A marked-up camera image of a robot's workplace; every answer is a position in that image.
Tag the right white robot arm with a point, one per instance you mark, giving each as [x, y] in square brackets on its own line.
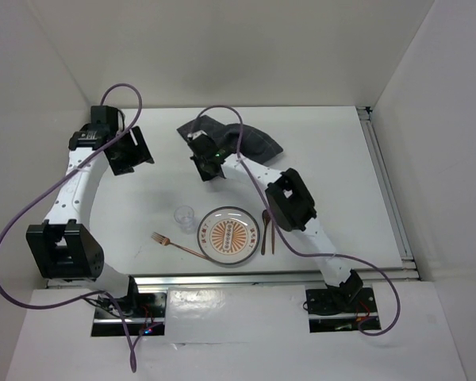
[290, 203]

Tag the copper knife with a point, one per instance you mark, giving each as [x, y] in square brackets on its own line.
[272, 240]

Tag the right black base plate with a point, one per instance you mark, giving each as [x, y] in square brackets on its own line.
[326, 317]

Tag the copper fork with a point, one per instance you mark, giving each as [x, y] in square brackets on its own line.
[165, 241]

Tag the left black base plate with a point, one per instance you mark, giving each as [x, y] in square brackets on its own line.
[147, 316]

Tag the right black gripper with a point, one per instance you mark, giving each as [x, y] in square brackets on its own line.
[205, 175]

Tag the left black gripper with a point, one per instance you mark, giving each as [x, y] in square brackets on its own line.
[139, 154]

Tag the clear plastic cup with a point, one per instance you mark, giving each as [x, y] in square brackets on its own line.
[184, 217]

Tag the copper spoon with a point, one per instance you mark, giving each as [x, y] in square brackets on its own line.
[266, 221]

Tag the aluminium frame rail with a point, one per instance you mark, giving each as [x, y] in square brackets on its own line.
[331, 147]

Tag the patterned glass plate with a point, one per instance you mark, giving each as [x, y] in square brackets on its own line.
[228, 236]

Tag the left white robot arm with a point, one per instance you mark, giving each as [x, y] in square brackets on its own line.
[62, 245]

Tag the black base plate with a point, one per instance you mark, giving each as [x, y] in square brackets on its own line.
[326, 317]
[147, 316]

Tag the dark grey checked cloth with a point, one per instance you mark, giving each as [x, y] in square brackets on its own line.
[255, 145]

